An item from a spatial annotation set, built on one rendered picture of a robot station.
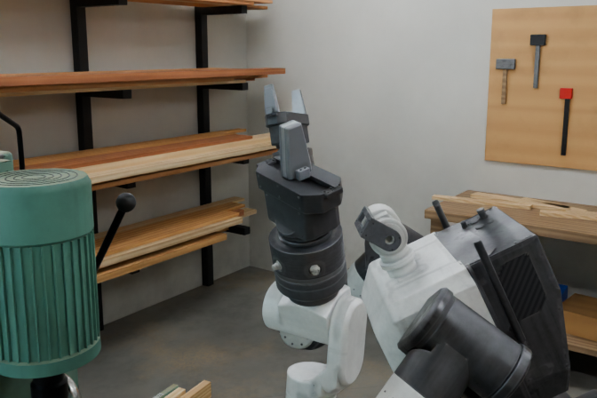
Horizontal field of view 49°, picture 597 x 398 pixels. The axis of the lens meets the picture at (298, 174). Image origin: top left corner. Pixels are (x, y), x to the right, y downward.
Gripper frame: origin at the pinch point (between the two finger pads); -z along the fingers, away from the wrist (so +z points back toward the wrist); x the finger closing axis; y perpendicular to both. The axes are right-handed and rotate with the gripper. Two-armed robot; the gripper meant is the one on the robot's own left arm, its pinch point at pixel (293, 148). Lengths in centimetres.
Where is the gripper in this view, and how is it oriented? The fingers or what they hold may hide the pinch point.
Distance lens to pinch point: 73.0
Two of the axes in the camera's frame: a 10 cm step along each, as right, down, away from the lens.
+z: 1.2, 8.9, 4.4
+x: -5.9, -2.9, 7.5
